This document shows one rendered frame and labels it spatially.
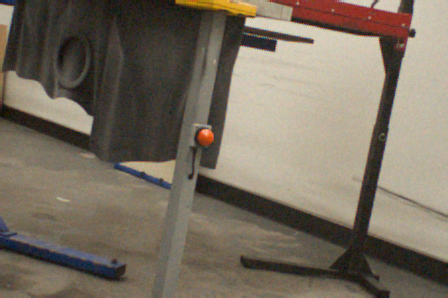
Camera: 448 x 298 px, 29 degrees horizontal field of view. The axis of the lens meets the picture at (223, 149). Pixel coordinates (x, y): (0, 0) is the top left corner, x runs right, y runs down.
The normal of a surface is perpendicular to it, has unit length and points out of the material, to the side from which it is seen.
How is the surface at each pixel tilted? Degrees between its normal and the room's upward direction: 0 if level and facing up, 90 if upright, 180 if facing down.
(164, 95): 92
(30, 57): 90
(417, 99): 90
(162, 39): 93
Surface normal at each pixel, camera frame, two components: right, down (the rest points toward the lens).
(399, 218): -0.74, -0.06
